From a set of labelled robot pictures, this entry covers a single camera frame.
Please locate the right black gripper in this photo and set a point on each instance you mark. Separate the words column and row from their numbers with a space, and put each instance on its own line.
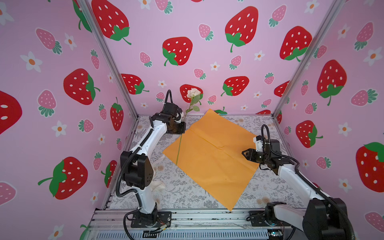
column 250, row 154

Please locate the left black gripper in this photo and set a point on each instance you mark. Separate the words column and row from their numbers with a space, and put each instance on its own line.
column 182, row 130

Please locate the orange wrapping paper sheet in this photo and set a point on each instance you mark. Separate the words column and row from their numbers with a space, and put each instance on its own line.
column 210, row 153

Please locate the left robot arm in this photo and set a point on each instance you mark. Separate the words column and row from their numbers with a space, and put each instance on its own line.
column 136, row 170

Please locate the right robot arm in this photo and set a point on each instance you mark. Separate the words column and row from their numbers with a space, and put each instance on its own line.
column 325, row 218

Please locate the cream ribbon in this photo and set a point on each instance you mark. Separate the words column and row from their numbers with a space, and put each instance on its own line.
column 157, row 188

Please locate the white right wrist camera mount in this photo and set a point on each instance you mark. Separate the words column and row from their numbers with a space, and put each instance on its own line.
column 259, row 143

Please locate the left vertical aluminium post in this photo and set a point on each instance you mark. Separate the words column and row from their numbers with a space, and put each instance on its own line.
column 90, row 17

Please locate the vertical aluminium post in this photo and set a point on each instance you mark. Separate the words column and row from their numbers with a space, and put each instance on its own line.
column 90, row 17
column 325, row 25

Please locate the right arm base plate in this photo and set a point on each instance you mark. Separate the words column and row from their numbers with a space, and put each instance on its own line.
column 259, row 219

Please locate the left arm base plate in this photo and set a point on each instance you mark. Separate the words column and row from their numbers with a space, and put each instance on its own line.
column 155, row 220

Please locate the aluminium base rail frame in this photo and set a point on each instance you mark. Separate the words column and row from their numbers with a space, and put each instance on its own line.
column 191, row 224

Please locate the right vertical aluminium post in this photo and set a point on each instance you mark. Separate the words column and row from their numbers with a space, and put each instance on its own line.
column 325, row 25

